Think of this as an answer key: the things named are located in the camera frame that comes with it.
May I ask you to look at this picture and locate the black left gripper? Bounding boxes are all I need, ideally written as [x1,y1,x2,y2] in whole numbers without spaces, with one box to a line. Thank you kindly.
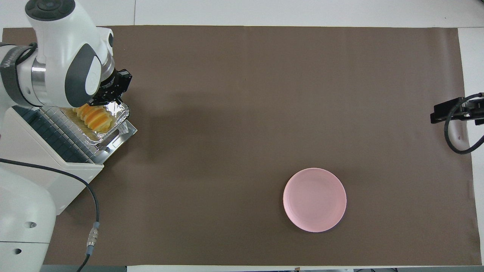
[88,69,133,107]

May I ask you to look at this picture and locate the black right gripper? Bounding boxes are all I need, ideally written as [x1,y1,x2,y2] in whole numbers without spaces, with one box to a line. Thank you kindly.
[430,95,484,126]

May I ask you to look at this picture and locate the aluminium foil baking tray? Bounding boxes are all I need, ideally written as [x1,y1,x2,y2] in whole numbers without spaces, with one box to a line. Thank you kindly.
[60,101,130,146]

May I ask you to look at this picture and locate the yellow ridged bread loaf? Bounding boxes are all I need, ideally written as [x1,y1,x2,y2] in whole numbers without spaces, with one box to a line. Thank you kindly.
[73,104,113,133]

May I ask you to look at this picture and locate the glass oven door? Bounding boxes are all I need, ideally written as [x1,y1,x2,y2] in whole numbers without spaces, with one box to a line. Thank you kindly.
[91,120,138,165]

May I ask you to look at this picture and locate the cream toaster oven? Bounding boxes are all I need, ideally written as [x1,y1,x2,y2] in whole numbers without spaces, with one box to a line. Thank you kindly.
[0,106,105,216]

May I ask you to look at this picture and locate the brown table mat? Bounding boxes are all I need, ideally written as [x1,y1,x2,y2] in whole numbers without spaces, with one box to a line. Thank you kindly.
[2,25,481,266]

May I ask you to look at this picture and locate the pink round plate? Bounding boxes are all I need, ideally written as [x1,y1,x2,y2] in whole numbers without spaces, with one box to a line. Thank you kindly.
[283,168,347,233]

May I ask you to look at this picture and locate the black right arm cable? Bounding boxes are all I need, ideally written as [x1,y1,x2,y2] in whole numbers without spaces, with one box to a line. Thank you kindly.
[444,93,484,155]

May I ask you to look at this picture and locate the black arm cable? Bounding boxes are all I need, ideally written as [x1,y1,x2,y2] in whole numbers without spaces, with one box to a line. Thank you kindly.
[0,158,101,272]
[444,93,484,155]

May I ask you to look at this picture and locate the metal wire oven rack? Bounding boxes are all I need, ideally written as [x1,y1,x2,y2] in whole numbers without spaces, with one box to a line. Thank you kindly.
[15,106,99,164]

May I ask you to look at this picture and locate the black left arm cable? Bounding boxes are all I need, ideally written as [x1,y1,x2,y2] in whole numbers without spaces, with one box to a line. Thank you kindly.
[0,158,101,272]

